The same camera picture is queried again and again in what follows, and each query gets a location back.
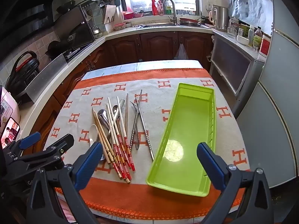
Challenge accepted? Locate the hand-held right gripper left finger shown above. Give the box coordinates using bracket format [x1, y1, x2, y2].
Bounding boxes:
[25, 142, 104, 224]

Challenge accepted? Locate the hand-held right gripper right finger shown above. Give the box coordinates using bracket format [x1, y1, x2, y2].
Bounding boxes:
[196, 142, 274, 224]

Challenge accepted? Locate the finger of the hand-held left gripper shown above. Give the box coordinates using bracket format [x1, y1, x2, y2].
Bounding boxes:
[6, 132, 41, 160]
[16, 134, 75, 166]

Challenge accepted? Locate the white ceramic spoon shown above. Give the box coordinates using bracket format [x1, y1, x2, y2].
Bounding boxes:
[89, 124, 105, 161]

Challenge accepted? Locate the green plastic utensil tray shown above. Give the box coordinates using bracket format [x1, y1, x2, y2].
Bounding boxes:
[145, 82, 216, 197]

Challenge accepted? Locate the stainless steel fork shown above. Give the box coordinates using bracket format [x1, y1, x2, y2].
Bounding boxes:
[130, 101, 141, 150]

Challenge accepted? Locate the twisted metal chopstick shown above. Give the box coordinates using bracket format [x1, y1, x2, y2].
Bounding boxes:
[130, 89, 143, 149]
[135, 96, 155, 161]

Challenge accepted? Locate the smartphone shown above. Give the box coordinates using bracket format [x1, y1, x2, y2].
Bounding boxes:
[0, 117, 21, 148]

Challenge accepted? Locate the pink rice cooker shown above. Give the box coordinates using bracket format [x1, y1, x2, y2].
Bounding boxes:
[0, 85, 21, 131]

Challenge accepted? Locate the steel stove guard panel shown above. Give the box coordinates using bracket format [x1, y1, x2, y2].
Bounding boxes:
[15, 53, 68, 103]

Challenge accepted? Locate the black red pressure cooker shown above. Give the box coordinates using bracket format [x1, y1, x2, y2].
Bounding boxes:
[5, 51, 40, 94]

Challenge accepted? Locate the gas stove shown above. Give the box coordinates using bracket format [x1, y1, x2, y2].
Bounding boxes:
[63, 47, 81, 60]

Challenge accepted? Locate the silver refrigerator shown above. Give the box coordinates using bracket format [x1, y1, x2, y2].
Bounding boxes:
[234, 0, 299, 189]

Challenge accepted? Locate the grey cabinet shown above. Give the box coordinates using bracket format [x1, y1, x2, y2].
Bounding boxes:
[209, 29, 267, 119]

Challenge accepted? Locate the orange and grey printed blanket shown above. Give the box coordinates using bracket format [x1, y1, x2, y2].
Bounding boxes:
[43, 68, 251, 221]

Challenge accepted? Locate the steel countertop cabinet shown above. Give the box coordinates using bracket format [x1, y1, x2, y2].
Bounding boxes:
[53, 4, 96, 50]

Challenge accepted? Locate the white plastic bag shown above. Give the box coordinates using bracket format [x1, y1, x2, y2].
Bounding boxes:
[174, 43, 188, 60]

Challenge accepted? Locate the steel teapot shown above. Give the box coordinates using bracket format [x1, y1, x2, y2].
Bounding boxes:
[91, 26, 103, 39]

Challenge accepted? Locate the black range hood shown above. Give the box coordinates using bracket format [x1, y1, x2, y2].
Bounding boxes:
[0, 0, 68, 49]

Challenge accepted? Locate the white bowl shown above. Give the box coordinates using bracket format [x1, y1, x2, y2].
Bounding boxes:
[237, 35, 250, 46]

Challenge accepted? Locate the red label jar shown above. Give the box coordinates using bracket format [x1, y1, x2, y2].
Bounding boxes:
[259, 34, 272, 57]

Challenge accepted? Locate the green label bottle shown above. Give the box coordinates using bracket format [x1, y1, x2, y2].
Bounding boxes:
[253, 27, 262, 50]

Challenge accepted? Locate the hanging black wok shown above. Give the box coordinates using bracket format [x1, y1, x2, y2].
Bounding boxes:
[56, 0, 81, 14]

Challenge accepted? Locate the white plastic bottle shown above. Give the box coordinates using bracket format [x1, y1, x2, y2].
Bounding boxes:
[248, 24, 255, 47]

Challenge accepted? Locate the glass jar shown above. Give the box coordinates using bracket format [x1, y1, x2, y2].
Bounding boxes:
[227, 17, 240, 39]

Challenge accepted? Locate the white cutting board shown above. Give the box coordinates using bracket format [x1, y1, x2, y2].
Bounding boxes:
[103, 5, 124, 25]

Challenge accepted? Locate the red basin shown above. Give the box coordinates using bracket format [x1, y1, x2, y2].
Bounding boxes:
[179, 17, 201, 26]

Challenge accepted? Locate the steel electric kettle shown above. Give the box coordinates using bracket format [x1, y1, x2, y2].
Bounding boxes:
[209, 4, 229, 33]

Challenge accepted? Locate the steel sink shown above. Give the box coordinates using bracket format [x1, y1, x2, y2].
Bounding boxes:
[135, 22, 183, 28]

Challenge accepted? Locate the steel faucet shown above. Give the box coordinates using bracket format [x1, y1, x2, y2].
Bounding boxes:
[163, 0, 178, 25]

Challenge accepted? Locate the clear plastic sheet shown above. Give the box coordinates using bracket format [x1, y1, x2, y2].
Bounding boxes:
[228, 0, 274, 25]

